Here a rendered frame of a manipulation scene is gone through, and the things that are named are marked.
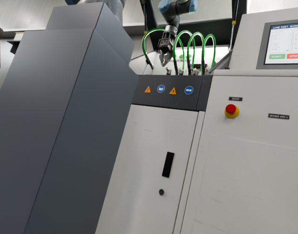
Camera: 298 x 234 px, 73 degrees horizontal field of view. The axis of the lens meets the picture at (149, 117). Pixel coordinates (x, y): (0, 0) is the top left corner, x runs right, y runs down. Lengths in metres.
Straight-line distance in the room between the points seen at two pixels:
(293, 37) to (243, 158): 0.75
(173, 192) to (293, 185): 0.39
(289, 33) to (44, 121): 1.21
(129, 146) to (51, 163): 0.55
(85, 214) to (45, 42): 0.44
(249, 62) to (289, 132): 0.52
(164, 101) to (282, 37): 0.72
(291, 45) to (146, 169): 0.93
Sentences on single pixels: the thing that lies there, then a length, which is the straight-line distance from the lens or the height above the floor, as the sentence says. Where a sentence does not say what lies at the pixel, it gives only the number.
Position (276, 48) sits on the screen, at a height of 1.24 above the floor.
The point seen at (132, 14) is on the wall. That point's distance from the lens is 4.92.
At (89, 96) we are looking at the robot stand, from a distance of 0.48.
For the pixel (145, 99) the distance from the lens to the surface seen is 0.97.
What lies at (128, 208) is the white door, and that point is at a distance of 0.93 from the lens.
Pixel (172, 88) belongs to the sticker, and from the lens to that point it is 0.93.
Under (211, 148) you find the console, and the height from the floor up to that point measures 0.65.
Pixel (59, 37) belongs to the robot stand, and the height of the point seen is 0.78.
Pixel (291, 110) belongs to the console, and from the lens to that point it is 0.82.
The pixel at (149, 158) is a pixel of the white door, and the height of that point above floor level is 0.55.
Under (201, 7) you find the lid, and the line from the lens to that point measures 1.60.
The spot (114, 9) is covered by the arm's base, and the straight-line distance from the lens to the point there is 0.66.
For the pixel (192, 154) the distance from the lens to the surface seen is 0.82.
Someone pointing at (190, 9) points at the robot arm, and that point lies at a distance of 1.27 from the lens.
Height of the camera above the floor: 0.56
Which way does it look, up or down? 11 degrees up
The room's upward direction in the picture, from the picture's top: 15 degrees clockwise
